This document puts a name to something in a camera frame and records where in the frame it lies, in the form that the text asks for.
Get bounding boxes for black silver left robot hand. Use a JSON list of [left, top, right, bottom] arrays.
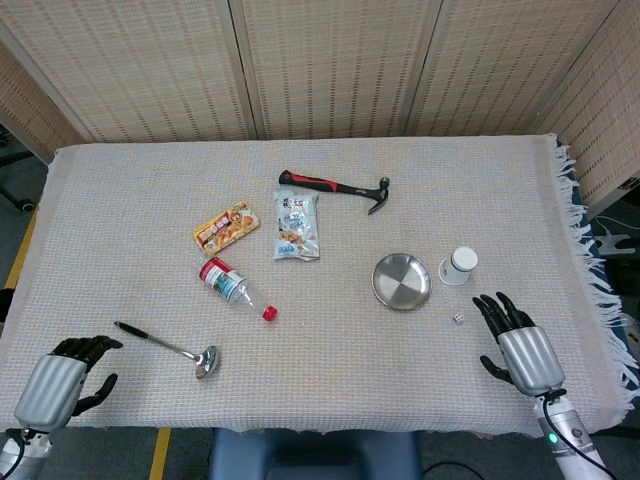
[[13, 335, 124, 434]]

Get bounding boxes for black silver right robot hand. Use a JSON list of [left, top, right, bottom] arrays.
[[472, 292, 567, 399]]

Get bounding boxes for white paper cup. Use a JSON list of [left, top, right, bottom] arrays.
[[438, 245, 479, 287]]

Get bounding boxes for round metal plate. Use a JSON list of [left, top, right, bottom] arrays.
[[370, 252, 433, 312]]

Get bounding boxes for white device on floor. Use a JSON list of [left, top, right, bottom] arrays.
[[597, 232, 636, 259]]

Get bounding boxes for black office chair base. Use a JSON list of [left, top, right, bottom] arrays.
[[0, 124, 39, 212]]

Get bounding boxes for black box with label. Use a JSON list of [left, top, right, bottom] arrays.
[[617, 174, 640, 202]]

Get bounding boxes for beige woven tablecloth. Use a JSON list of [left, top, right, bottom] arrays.
[[0, 132, 640, 442]]

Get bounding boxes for clear bottle with red cap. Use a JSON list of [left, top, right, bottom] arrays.
[[198, 256, 279, 325]]

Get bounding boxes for yellow food box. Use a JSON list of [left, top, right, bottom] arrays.
[[192, 200, 262, 257]]

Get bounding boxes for woven folding screen panel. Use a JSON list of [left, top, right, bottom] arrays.
[[407, 0, 626, 139], [0, 0, 261, 145], [532, 0, 640, 217], [229, 0, 444, 141], [0, 42, 84, 151]]

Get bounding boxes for white blue snack bag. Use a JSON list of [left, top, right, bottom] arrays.
[[272, 189, 320, 262]]

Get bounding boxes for red black claw hammer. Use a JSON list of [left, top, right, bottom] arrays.
[[278, 169, 392, 217]]

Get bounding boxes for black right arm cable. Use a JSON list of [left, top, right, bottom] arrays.
[[542, 388, 619, 480]]

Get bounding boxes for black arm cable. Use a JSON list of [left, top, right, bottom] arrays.
[[3, 427, 32, 480], [542, 388, 619, 480]]

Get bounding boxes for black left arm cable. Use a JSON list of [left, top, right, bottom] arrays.
[[3, 427, 32, 480]]

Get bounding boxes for steel ladle with black handle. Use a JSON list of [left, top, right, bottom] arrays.
[[112, 320, 219, 381]]

